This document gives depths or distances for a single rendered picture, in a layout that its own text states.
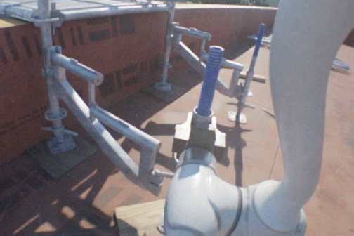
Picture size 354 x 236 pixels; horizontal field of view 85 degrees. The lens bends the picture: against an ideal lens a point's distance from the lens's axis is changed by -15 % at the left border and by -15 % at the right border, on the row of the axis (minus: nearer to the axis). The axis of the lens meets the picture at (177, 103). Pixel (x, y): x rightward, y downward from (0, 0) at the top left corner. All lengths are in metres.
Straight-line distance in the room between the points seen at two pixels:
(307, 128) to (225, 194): 0.22
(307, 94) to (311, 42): 0.05
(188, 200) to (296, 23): 0.31
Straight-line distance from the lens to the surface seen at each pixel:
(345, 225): 1.48
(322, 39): 0.20
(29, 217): 1.16
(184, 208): 0.39
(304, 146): 0.28
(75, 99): 1.07
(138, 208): 1.09
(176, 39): 1.89
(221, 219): 0.42
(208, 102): 0.63
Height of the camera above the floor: 0.92
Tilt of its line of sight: 29 degrees down
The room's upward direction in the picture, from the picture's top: 9 degrees clockwise
